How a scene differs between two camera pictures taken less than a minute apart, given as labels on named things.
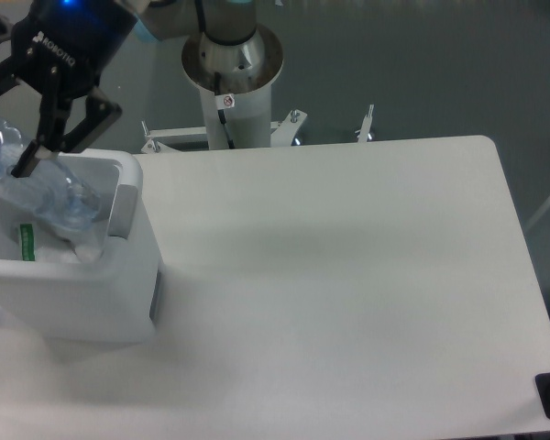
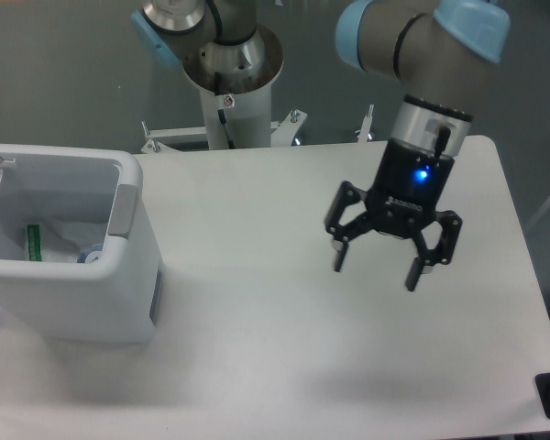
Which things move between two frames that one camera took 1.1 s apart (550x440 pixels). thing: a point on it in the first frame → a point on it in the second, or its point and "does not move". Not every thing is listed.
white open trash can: x=111 y=298 does not move
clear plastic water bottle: x=52 y=187 → x=82 y=258
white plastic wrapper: x=49 y=249 → x=63 y=241
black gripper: x=60 y=48 → x=409 y=188
